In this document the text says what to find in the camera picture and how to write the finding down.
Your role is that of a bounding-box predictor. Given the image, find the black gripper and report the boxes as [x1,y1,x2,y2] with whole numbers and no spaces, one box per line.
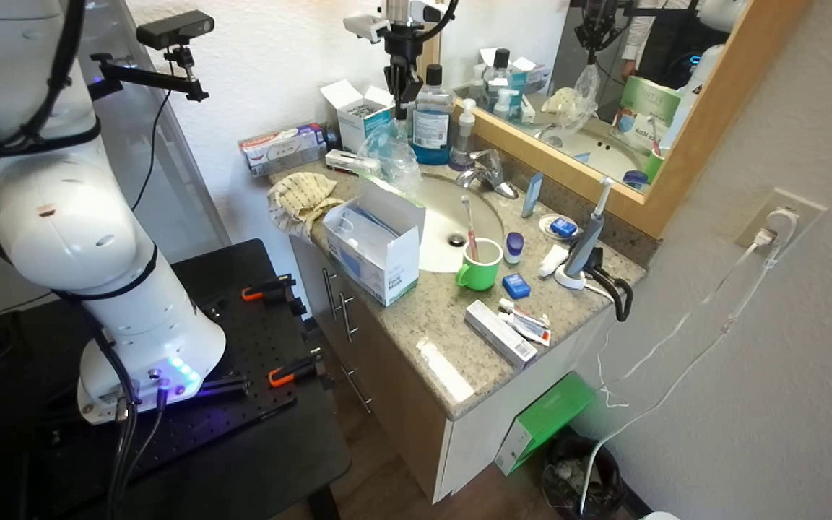
[383,20,432,123]

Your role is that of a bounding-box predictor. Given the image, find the clear plastic bag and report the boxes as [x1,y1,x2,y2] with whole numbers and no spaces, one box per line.
[355,111,432,198]

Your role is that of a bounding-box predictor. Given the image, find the red white flat box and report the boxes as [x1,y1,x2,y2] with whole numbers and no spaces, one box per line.
[237,123,329,176]

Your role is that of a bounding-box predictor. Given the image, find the white oval sink basin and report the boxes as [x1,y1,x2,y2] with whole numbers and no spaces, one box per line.
[404,170,513,279]

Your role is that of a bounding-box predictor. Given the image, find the white green face mask box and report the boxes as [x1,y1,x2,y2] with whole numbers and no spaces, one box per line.
[321,176,432,309]

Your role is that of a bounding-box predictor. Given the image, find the blue floss box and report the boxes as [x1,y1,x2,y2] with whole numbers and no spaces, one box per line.
[500,271,534,300]

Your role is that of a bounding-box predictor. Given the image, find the long white toothpaste box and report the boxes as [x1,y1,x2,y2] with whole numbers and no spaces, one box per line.
[464,297,543,367]

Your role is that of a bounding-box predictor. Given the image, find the green cardboard box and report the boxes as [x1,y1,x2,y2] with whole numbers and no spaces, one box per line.
[495,371,601,478]

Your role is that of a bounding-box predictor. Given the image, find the blue mouthwash bottle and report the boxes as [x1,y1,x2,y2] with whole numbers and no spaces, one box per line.
[407,60,458,167]

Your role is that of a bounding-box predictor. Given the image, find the open white blue carton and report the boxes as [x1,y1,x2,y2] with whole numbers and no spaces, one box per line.
[319,75,399,154]

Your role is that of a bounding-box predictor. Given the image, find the small clear soap bottle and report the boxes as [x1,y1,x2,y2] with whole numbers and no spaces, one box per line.
[449,92,482,173]

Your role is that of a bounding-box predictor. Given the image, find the small white package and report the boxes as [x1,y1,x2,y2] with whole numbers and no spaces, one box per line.
[321,147,383,180]

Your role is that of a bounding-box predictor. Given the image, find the chrome faucet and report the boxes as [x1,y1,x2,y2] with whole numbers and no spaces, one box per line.
[458,147,521,202]

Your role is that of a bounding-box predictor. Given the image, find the toothbrush in mug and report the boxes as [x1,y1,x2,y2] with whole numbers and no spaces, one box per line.
[458,192,482,261]

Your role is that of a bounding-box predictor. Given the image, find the yellowish rubber glove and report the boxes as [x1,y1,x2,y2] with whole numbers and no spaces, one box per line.
[266,167,351,240]

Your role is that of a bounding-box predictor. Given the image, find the small blue tube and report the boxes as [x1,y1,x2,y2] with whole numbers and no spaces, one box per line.
[521,167,550,219]

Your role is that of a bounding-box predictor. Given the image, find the blue white oval case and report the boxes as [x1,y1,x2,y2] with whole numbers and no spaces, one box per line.
[504,227,529,268]

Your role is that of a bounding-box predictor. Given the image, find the green mug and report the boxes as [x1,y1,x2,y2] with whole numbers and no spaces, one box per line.
[454,234,506,294]

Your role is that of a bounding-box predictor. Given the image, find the small jar with blue lid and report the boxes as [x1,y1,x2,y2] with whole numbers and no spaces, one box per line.
[546,214,585,247]

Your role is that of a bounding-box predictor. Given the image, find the blue electric toothbrush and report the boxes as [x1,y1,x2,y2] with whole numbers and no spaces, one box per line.
[552,176,620,292]

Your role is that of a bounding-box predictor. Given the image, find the orange black clamp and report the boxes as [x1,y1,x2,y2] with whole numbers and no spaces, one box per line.
[264,344,329,394]
[237,271,302,307]

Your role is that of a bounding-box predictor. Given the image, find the red white toothpaste tube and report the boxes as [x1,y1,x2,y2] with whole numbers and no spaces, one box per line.
[495,294,558,351]

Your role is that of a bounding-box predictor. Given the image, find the white paper strip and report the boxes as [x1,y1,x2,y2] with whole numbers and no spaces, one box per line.
[413,335,477,407]

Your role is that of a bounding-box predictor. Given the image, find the wood vanity cabinet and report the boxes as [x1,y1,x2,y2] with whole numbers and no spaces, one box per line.
[289,229,624,505]

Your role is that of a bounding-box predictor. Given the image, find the black robot table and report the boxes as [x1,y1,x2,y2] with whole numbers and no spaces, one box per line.
[0,238,352,520]

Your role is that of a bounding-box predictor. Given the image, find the white charger plug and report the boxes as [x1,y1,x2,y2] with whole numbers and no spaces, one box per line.
[760,205,802,247]

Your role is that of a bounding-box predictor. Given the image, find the black trash bin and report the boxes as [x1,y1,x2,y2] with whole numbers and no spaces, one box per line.
[539,430,633,520]

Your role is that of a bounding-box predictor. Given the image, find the black camera on stand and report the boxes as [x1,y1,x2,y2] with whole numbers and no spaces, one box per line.
[134,8,218,50]

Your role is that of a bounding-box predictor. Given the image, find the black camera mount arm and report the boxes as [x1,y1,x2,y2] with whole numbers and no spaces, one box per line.
[78,45,215,108]

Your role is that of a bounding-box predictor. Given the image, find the black camera cable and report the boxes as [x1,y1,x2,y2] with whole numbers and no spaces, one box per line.
[124,91,173,219]

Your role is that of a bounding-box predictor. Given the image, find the wood framed wall mirror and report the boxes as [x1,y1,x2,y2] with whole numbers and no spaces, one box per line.
[413,0,815,240]

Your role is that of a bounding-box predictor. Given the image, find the white power cable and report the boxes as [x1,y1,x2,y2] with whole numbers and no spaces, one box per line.
[578,229,787,520]

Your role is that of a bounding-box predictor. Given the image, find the white wall outlet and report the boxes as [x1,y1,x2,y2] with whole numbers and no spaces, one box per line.
[735,183,831,264]

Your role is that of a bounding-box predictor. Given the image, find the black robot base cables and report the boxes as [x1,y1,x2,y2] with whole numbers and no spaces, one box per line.
[95,326,173,520]

